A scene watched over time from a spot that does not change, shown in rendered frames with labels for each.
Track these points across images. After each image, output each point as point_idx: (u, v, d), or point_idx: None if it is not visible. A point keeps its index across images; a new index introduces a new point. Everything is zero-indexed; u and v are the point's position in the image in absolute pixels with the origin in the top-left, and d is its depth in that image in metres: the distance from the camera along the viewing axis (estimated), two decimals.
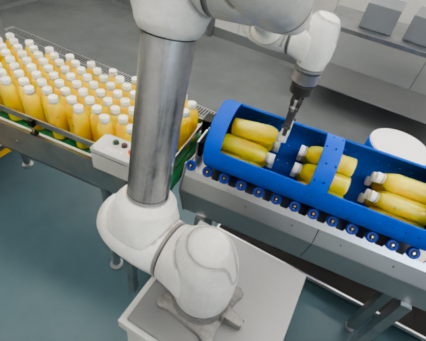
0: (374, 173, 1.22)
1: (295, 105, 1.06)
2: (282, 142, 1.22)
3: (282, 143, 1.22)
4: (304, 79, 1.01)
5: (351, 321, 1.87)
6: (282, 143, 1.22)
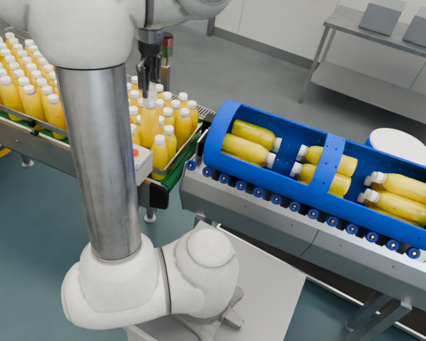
0: (374, 173, 1.22)
1: (141, 63, 1.05)
2: (152, 104, 1.19)
3: (151, 104, 1.19)
4: (142, 34, 0.99)
5: (351, 321, 1.87)
6: (151, 104, 1.19)
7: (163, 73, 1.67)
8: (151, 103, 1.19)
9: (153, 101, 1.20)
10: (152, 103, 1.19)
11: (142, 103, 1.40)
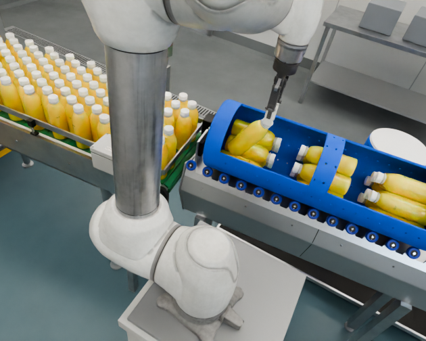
0: (374, 173, 1.22)
1: (278, 84, 0.99)
2: None
3: None
4: (287, 54, 0.93)
5: (351, 321, 1.87)
6: None
7: None
8: None
9: None
10: None
11: None
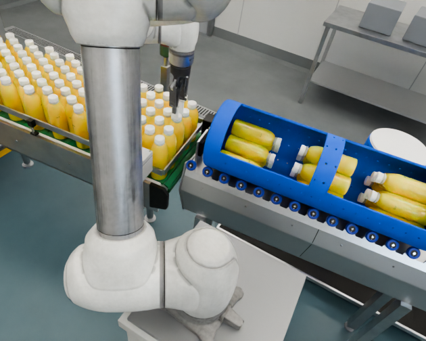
0: (374, 173, 1.22)
1: (174, 84, 1.18)
2: (152, 130, 1.28)
3: (151, 130, 1.27)
4: (176, 59, 1.13)
5: (351, 321, 1.87)
6: (151, 130, 1.27)
7: (163, 73, 1.67)
8: (151, 129, 1.27)
9: (153, 128, 1.28)
10: (152, 130, 1.27)
11: (142, 103, 1.40)
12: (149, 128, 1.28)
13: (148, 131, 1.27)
